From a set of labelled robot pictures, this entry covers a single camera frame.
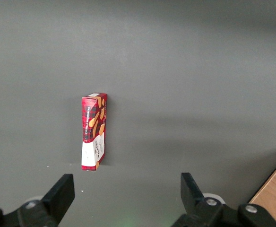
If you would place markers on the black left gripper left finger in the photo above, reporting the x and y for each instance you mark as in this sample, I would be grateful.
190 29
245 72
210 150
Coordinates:
57 198

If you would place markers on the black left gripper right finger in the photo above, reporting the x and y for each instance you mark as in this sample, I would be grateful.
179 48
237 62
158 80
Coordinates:
192 196

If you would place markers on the red tartan shortbread box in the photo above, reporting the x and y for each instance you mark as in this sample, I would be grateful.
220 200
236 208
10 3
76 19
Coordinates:
93 132

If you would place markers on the oak wooden drawer cabinet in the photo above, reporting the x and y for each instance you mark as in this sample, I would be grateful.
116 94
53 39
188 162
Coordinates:
275 196

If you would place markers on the dark grey table mat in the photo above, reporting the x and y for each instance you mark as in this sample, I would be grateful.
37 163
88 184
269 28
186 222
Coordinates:
175 71

